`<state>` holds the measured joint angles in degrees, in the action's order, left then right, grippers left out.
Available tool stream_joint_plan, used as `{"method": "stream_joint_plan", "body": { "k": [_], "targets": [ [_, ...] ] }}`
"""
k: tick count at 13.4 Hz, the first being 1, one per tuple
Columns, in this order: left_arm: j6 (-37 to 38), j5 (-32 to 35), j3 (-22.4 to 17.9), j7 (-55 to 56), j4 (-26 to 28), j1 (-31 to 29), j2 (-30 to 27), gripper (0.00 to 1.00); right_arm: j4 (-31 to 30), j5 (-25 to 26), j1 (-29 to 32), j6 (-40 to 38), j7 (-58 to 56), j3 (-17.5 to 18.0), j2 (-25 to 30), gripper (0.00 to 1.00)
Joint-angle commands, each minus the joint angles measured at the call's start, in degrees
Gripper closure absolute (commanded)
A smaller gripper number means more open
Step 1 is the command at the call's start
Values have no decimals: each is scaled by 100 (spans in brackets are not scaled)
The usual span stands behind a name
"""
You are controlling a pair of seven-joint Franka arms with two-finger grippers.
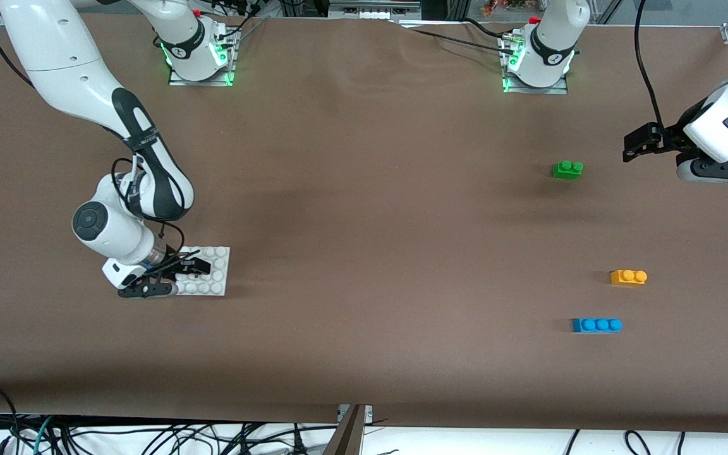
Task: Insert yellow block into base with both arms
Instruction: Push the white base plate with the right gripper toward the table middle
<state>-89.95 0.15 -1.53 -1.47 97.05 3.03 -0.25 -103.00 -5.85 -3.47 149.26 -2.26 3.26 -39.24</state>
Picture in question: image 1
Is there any white studded base plate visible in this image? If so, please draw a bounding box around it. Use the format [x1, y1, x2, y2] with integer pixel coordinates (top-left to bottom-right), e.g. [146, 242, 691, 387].
[171, 246, 231, 298]

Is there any yellow two-stud block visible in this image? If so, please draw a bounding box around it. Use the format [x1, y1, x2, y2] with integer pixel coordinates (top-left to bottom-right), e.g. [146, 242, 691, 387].
[610, 269, 648, 287]

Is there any metal arm base mounting plate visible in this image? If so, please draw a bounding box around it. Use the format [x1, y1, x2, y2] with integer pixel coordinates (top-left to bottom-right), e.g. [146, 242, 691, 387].
[502, 75, 569, 95]
[168, 63, 236, 87]

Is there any blue three-stud block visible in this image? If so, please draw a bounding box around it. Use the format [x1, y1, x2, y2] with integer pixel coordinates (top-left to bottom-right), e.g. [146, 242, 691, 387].
[571, 317, 623, 334]

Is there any brown table cover sheet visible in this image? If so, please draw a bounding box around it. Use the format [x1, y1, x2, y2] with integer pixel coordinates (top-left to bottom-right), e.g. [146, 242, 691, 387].
[0, 11, 728, 435]

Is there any white power strip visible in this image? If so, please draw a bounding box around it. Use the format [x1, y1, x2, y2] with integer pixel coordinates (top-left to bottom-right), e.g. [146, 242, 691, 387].
[329, 0, 422, 20]

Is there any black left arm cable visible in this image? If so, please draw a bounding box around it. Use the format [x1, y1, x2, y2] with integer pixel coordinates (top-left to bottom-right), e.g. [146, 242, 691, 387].
[633, 0, 665, 130]

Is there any teal floor cable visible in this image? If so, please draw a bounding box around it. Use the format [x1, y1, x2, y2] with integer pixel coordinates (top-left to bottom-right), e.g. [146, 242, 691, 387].
[32, 415, 56, 455]

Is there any black cable on table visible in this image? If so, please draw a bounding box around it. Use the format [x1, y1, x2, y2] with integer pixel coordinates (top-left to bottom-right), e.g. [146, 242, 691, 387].
[409, 28, 518, 56]

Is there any table edge clamp bracket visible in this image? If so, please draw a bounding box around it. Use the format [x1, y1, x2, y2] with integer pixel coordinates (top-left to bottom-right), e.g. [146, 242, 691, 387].
[322, 404, 375, 455]

